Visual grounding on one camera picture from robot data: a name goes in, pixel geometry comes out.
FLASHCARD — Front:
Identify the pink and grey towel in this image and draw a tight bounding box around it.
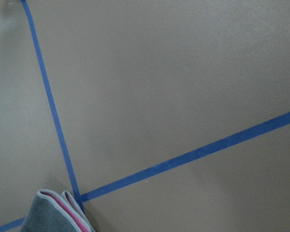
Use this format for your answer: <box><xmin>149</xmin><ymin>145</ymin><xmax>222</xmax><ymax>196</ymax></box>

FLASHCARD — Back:
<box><xmin>20</xmin><ymin>189</ymin><xmax>95</xmax><ymax>232</ymax></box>

